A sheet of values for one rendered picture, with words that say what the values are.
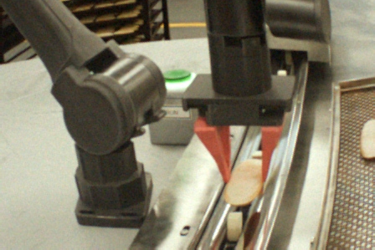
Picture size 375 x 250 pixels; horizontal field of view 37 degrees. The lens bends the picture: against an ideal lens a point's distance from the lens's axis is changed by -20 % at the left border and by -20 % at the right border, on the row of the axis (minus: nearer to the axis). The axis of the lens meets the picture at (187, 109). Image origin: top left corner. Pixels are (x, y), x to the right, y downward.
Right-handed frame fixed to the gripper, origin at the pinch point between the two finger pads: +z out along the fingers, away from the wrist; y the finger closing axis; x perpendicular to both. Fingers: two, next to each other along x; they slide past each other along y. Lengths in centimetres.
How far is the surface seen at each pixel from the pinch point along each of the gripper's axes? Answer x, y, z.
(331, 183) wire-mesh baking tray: -3.9, 10.1, -0.4
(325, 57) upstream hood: 45.2, 7.5, 1.7
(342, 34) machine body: 84, 12, 7
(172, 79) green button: 22.1, -13.2, -1.8
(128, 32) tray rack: 213, -89, 43
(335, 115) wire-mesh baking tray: 14.2, 9.7, -0.3
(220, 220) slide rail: -3.8, -2.0, 3.7
